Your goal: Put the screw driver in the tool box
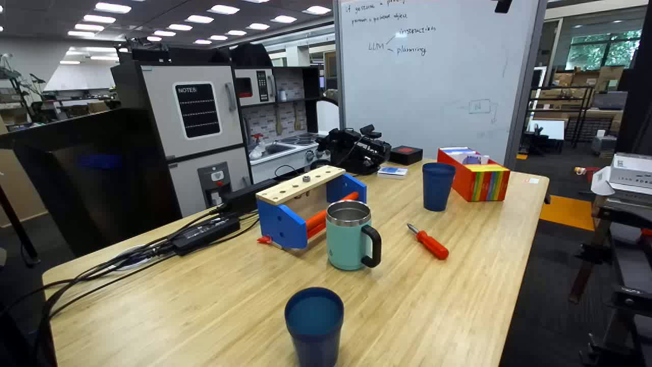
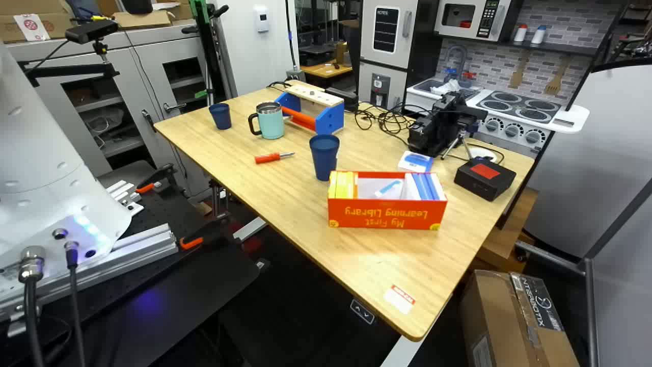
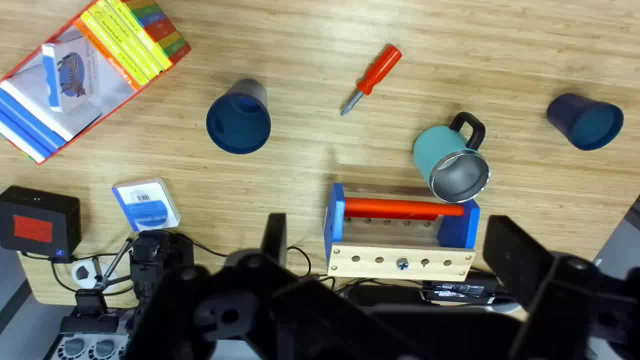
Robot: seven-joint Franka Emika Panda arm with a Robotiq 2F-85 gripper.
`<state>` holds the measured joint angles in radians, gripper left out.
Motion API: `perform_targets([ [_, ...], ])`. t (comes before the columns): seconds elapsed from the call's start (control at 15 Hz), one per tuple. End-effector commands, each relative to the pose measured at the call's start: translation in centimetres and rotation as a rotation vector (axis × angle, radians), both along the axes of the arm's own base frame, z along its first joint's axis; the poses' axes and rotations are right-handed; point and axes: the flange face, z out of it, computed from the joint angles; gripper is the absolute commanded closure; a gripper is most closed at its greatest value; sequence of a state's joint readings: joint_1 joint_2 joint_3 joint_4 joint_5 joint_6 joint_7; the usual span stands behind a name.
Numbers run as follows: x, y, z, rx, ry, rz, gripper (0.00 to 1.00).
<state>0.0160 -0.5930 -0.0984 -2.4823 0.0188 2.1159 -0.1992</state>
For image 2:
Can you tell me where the orange handled screwdriver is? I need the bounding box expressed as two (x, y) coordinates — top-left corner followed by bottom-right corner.
(253, 149), (297, 165)

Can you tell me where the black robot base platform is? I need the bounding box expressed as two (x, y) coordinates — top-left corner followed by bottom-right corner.
(0, 159), (267, 367)

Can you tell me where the orange learning library box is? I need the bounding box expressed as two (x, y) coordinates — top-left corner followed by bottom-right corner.
(326, 169), (450, 233)

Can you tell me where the blue wooden toy tool box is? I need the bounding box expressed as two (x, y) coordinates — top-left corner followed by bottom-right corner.
(273, 77), (347, 136)

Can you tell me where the black clamp tool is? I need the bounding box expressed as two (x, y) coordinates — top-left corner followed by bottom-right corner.
(405, 91), (487, 159)

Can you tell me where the brown cardboard box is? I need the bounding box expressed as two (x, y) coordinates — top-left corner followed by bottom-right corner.
(459, 268), (582, 367)

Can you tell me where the cardboard box with target sticker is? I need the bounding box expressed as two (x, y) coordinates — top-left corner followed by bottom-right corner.
(0, 0), (74, 45)

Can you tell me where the dark blue plastic cup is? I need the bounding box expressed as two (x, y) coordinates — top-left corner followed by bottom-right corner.
(307, 132), (342, 183)
(208, 103), (234, 132)

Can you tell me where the teal steel mug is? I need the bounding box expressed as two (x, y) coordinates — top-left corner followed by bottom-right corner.
(247, 100), (288, 143)

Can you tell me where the blue white packet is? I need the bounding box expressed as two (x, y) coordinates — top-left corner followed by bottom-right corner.
(395, 149), (435, 176)

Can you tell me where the wooden background desk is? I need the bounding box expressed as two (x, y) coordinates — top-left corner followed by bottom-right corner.
(299, 59), (354, 87)

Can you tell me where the black desk height controller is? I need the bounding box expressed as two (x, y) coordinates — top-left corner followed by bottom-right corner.
(348, 298), (377, 327)

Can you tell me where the white red table sticker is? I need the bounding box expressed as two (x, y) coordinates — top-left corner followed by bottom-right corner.
(381, 284), (418, 316)

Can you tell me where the white toy fridge cabinet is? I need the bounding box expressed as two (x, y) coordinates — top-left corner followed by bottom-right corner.
(356, 0), (419, 115)

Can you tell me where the black device with red top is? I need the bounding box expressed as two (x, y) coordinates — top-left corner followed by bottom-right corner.
(452, 155), (517, 204)

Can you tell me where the white round table grommet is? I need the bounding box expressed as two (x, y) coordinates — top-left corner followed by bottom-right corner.
(466, 145), (502, 165)

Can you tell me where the green black stand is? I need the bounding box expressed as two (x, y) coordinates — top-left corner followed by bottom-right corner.
(187, 0), (232, 104)

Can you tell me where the white toy kitchen counter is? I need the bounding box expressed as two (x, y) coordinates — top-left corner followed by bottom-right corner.
(403, 36), (593, 159)

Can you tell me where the grey metal cabinet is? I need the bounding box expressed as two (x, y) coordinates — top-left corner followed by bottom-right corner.
(2, 19), (225, 179)

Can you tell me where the white toy microwave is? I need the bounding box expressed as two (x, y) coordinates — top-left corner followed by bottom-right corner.
(434, 0), (512, 43)

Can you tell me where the black cable tangle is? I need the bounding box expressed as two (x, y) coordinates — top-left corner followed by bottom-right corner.
(353, 104), (414, 141)

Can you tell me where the orange handled clamp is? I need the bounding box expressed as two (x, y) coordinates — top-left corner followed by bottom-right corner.
(177, 216), (232, 254)
(134, 165), (177, 198)

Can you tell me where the white wall thermostat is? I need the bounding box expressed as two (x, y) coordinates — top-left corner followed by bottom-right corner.
(253, 4), (273, 34)

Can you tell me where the aluminium rail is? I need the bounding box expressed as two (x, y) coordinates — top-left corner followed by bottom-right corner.
(0, 222), (180, 322)

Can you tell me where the black plug base cable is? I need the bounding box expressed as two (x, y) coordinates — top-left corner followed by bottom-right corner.
(64, 238), (88, 367)

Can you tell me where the black stereo camera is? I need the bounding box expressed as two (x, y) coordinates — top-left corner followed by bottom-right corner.
(64, 19), (120, 47)

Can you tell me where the grey plug base cable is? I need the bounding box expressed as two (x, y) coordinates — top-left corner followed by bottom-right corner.
(18, 245), (46, 367)

